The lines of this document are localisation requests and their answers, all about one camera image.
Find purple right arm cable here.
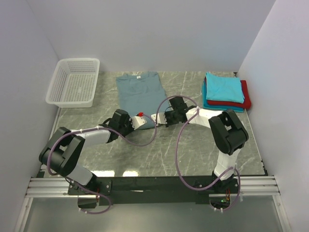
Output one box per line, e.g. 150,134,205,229
155,95,241,213

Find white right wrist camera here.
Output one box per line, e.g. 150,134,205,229
151,112,167,126

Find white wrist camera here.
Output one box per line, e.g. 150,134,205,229
131,112,147,131
151,112,167,126

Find white perforated plastic basket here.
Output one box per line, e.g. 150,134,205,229
45,58,100,108

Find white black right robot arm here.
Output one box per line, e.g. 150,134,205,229
165,95,249,191

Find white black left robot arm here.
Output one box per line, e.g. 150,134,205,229
39,109,134,192

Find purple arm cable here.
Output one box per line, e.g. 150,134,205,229
47,113,158,215
155,95,241,213

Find teal folded t-shirt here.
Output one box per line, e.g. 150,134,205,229
201,78,244,113

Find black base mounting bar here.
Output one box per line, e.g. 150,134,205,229
68,175,239,209

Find grey-blue t-shirt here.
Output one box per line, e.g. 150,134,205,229
116,72,167,116

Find light blue folded t-shirt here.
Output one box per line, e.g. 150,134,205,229
206,72,245,103

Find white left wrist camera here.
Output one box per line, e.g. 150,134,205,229
131,112,147,131

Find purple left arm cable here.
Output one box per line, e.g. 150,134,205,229
47,113,158,215

